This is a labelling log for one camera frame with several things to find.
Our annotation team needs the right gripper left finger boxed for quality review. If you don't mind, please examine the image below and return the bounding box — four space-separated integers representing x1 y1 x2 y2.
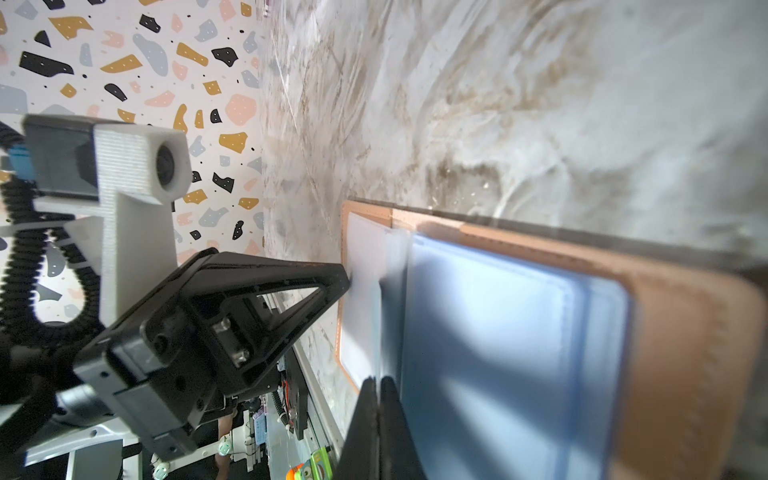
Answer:
333 377 379 480

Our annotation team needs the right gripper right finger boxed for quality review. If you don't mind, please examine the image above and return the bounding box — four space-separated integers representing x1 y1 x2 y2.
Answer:
379 376 426 480

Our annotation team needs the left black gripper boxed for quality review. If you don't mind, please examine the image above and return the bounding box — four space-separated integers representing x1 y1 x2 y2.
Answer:
74 248 350 461

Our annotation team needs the pink leather card holder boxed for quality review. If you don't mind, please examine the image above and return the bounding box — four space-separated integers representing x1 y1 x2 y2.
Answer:
336 200 767 479

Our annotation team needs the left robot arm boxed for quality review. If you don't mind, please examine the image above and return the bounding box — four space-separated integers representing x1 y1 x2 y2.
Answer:
1 248 350 467

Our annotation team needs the orange green small tool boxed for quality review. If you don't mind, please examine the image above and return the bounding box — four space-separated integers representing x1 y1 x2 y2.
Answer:
285 447 334 480

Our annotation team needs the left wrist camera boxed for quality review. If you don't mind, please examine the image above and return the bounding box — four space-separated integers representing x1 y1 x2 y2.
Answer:
23 114 192 326

